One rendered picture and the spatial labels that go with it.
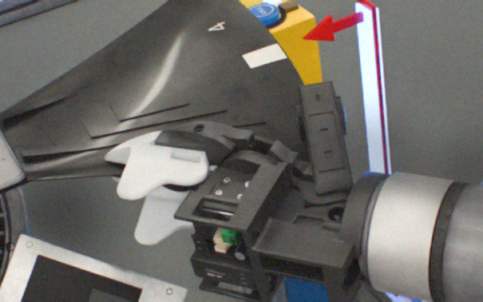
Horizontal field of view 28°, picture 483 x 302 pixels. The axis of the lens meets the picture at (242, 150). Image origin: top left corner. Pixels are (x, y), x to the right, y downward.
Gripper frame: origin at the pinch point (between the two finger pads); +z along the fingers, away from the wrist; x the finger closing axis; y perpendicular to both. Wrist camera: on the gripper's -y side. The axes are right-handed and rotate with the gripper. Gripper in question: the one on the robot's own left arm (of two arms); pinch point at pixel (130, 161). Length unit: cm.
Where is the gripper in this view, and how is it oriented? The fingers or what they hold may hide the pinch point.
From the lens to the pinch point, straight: 71.8
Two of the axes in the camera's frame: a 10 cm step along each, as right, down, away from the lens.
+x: 2.1, 7.5, 6.3
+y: -4.3, 6.5, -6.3
